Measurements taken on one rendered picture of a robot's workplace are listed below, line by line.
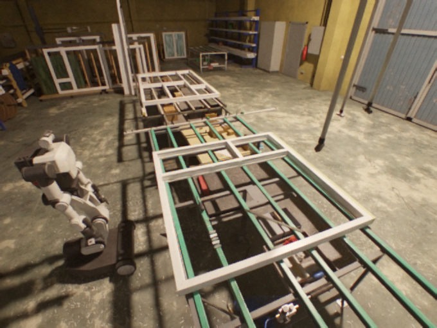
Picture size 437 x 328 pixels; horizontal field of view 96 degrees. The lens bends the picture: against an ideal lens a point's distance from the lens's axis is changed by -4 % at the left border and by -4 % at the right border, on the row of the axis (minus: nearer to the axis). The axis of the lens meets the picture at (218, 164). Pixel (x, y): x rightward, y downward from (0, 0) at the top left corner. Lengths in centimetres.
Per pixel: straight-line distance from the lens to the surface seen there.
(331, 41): 849
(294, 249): 150
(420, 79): 725
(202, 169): 202
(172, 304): 230
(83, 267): 256
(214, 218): 204
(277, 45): 1091
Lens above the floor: 212
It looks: 35 degrees down
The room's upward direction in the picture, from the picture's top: straight up
